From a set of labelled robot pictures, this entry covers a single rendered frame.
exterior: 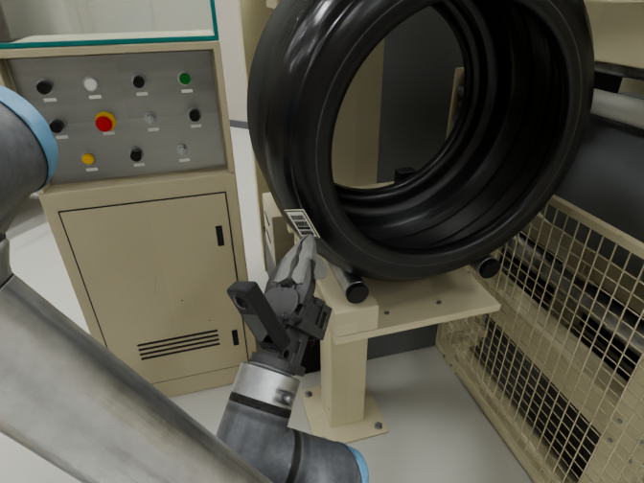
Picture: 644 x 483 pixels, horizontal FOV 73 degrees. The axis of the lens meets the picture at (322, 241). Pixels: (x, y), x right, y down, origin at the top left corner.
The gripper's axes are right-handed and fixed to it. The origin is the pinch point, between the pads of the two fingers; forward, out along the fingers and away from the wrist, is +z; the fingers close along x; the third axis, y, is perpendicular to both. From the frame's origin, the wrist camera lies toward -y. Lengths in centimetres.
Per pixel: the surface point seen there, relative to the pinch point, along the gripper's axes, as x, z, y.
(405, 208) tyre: -4.7, 25.1, 32.2
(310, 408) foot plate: -65, -23, 92
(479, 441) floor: -12, -16, 123
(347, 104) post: -13.3, 41.3, 11.5
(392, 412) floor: -41, -15, 110
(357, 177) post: -17.6, 32.2, 27.2
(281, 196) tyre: -1.6, 4.3, -6.1
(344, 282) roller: -2.9, -0.7, 15.9
